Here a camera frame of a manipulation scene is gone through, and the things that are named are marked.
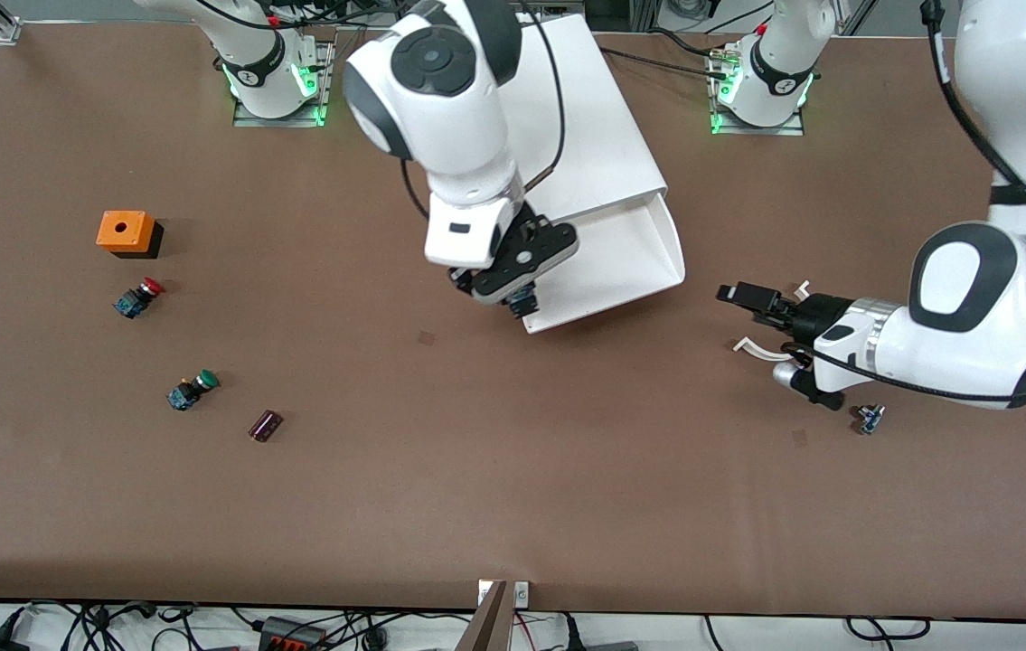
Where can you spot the small blue potentiometer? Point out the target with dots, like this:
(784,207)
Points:
(870,420)

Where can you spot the green push button switch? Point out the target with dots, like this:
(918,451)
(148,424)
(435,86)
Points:
(189,391)

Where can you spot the white mounting bracket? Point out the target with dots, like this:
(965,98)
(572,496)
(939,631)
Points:
(484,592)
(522,593)

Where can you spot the black orange connector block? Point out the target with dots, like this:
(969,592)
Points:
(291,635)

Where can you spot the brown camera mount bar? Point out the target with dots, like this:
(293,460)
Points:
(487,624)

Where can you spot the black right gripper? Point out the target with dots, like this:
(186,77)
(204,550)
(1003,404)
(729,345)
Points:
(522,305)

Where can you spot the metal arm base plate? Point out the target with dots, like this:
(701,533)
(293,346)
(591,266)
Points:
(748,130)
(250,121)

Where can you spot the black power plug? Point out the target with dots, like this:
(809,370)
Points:
(598,646)

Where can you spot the red push button switch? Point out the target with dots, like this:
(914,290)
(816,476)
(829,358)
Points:
(135,300)

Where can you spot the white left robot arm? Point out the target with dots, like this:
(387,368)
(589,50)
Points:
(974,316)

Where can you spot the white curved plastic strip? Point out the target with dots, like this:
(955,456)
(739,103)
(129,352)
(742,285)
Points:
(752,344)

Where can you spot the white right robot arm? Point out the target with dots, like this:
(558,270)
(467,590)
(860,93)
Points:
(440,108)

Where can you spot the orange button enclosure box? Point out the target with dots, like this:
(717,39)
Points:
(124,231)

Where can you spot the purple cylindrical capacitor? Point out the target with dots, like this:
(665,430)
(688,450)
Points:
(265,426)

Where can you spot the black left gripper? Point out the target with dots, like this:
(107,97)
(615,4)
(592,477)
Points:
(818,313)

